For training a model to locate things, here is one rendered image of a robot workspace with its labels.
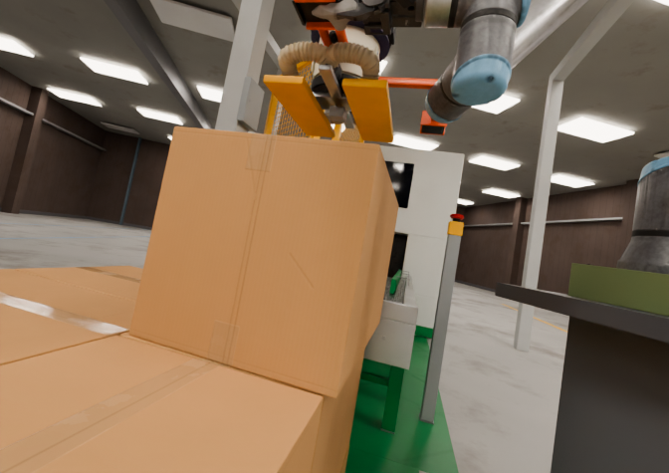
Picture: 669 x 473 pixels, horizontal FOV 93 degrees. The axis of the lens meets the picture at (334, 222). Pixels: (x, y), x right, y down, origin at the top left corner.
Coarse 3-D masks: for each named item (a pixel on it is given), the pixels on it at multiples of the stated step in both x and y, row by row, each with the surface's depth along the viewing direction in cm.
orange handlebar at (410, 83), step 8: (320, 32) 72; (328, 32) 73; (336, 32) 71; (344, 32) 72; (328, 40) 75; (344, 40) 74; (392, 80) 88; (400, 80) 88; (408, 80) 87; (416, 80) 87; (424, 80) 86; (432, 80) 86; (408, 88) 89; (416, 88) 88; (424, 88) 88; (432, 120) 107
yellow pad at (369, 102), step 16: (352, 80) 69; (368, 80) 69; (384, 80) 68; (352, 96) 74; (368, 96) 72; (384, 96) 71; (352, 112) 82; (368, 112) 81; (384, 112) 79; (368, 128) 92; (384, 128) 90
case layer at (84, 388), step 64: (0, 320) 55; (64, 320) 60; (128, 320) 67; (0, 384) 37; (64, 384) 40; (128, 384) 42; (192, 384) 45; (256, 384) 48; (0, 448) 28; (64, 448) 30; (128, 448) 31; (192, 448) 32; (256, 448) 34; (320, 448) 52
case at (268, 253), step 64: (192, 128) 60; (192, 192) 59; (256, 192) 55; (320, 192) 53; (384, 192) 66; (192, 256) 57; (256, 256) 54; (320, 256) 51; (384, 256) 87; (192, 320) 56; (256, 320) 53; (320, 320) 50; (320, 384) 49
